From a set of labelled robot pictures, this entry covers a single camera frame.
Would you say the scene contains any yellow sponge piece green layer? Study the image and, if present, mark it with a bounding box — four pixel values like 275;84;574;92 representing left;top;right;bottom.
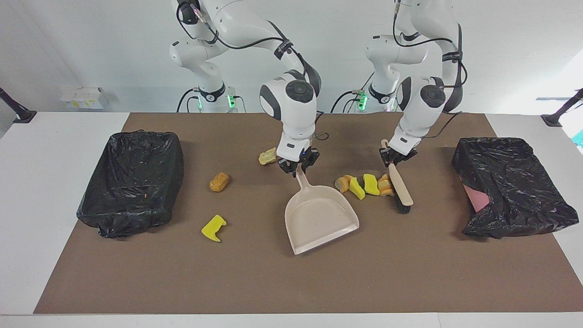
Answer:
349;177;366;200

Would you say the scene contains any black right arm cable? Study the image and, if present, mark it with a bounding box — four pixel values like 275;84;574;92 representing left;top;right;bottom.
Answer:
177;0;330;141

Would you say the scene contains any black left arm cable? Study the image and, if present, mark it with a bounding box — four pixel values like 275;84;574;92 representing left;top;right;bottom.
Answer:
393;0;468;139

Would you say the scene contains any black camera stand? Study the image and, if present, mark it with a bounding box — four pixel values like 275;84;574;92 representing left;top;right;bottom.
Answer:
541;89;583;127
0;87;37;124

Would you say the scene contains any yellow bent sponge piece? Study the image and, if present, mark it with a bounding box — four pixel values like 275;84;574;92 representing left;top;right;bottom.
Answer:
201;215;227;243

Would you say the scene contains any beige plastic dustpan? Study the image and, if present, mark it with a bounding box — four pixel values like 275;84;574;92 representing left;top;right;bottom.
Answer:
285;169;360;256

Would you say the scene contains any black trash bag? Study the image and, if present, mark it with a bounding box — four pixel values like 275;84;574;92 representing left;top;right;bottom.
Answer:
451;137;579;240
77;130;184;239

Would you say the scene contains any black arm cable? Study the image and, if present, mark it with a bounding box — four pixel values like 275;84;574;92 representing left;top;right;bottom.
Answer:
177;0;330;141
393;0;468;139

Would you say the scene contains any black base cable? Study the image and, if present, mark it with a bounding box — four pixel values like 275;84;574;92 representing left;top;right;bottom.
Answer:
176;88;201;113
330;90;365;113

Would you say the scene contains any pink bin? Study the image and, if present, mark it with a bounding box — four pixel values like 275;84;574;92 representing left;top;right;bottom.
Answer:
462;184;491;213

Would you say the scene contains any brown paper table mat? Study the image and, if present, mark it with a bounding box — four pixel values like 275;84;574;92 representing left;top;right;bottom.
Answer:
33;113;583;315

